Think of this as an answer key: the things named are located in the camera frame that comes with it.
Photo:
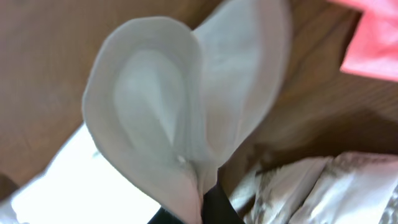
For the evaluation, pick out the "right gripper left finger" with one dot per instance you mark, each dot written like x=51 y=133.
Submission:
x=164 y=217

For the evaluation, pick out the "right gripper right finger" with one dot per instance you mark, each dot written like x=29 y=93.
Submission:
x=217 y=208

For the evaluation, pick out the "white printed t-shirt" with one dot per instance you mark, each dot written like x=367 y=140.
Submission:
x=164 y=108

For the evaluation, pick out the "white fern-print garment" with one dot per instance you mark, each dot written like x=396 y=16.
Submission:
x=351 y=188

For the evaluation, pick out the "pink garment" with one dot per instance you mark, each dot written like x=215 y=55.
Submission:
x=372 y=51

